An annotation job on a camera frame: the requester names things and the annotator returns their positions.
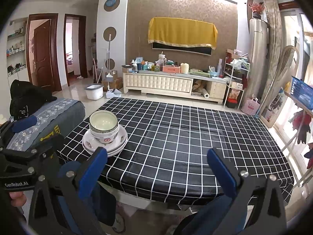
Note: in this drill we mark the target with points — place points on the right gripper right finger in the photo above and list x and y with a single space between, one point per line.
257 205

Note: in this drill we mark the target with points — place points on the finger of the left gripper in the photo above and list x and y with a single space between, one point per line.
13 127
46 148

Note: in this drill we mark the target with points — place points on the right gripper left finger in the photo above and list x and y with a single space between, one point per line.
58 206

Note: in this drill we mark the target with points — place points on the white plate cartoon print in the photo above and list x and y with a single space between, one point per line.
121 137

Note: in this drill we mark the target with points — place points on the small patterned bowl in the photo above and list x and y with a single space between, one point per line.
103 122

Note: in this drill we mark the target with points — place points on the white plate pink petals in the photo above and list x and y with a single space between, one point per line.
97 145

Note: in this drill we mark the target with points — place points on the plain white bowl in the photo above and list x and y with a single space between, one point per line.
105 134

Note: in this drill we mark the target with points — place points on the large white floral bowl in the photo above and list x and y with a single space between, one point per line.
106 140

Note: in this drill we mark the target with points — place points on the plain white plate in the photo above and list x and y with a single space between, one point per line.
110 153

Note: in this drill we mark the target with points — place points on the left hand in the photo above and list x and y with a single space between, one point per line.
18 199

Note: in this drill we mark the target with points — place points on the black jacket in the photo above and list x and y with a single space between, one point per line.
27 98

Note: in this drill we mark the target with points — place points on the grey blue sofa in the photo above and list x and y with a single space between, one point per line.
57 117

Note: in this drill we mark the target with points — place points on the brown wooden door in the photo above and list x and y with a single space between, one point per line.
42 61

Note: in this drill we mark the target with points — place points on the white plastic bin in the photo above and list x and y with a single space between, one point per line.
94 91

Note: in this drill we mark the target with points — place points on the pink bag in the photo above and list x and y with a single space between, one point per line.
250 107

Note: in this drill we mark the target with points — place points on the black white grid tablecloth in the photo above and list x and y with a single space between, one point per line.
164 158

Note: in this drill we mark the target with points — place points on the white paper roll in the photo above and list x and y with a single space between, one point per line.
205 93

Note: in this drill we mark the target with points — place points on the blue plastic basket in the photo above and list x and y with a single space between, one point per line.
302 92

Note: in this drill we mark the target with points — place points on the cream tv cabinet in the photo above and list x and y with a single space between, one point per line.
175 85

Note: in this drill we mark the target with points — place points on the white metal shelf rack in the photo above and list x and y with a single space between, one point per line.
236 73

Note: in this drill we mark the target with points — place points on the tall standing air conditioner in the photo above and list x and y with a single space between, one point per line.
257 58

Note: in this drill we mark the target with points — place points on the yellow cloth covered tv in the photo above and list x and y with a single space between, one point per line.
184 35

